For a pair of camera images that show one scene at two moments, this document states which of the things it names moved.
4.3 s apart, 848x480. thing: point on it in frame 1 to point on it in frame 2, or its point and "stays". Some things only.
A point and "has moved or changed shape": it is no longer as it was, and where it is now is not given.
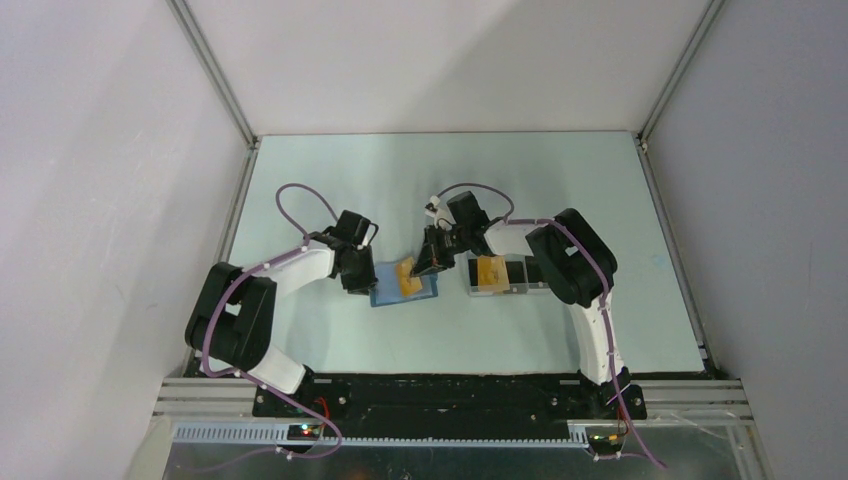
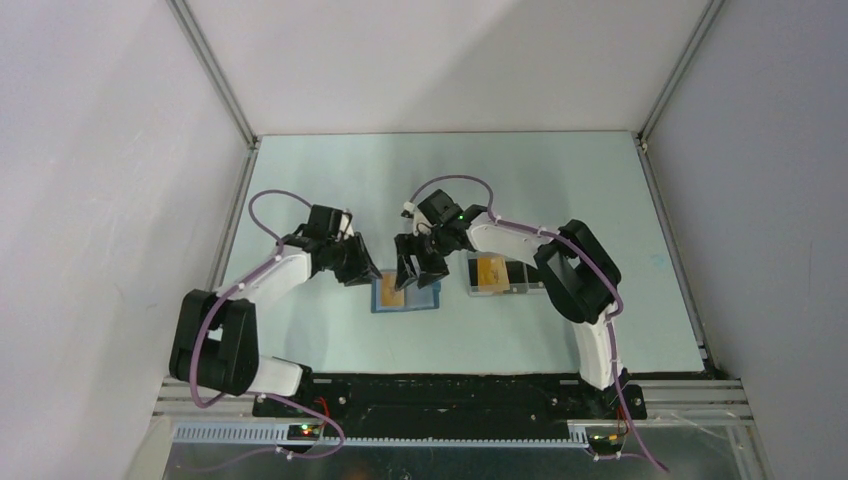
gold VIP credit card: (408, 283) has moved or changed shape
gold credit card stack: (493, 275) stays
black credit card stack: (473, 271) stays
